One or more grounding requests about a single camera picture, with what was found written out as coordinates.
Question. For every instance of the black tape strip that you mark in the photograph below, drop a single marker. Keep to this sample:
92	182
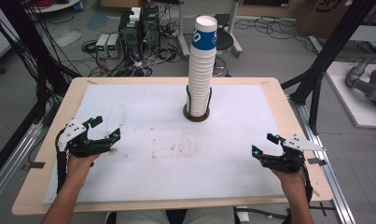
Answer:
316	161
37	165

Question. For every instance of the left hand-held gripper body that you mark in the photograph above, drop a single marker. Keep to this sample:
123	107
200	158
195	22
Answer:
71	131

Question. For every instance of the wooden table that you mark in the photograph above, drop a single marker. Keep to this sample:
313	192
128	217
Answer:
33	193

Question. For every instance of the person's right hand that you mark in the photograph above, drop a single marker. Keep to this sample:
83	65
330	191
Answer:
289	179

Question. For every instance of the black computer tower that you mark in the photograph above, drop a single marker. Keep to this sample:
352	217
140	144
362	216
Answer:
150	26
129	32

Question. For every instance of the person's left hand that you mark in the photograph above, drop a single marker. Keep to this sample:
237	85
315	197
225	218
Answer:
80	165

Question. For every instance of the grey bench power supply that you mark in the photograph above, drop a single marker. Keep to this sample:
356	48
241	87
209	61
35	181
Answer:
113	45
101	46

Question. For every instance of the black round stool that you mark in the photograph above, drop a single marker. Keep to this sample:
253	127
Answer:
224	39

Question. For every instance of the small white box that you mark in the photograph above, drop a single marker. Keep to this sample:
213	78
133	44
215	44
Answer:
135	14

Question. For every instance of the black flat device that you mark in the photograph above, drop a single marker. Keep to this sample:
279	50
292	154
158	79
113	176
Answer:
220	20

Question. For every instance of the white round table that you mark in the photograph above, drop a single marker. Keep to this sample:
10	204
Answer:
56	5

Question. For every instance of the black metal frame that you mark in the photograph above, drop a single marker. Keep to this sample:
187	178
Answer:
331	43
24	46

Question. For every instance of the stack of paper cups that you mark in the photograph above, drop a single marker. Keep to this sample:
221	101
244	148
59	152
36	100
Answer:
202	68

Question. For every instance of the person's legs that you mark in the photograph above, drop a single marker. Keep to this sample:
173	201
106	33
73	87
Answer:
139	217

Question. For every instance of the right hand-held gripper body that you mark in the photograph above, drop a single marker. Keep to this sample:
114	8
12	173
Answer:
288	160

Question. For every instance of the cardboard box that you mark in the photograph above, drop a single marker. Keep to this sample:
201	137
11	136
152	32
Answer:
319	18

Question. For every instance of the white floor platform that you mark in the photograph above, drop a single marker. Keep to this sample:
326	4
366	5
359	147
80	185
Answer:
347	99

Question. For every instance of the white foam mat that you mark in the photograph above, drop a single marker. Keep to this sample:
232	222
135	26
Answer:
164	149

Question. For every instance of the aluminium rail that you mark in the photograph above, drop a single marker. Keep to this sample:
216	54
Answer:
11	161
328	174

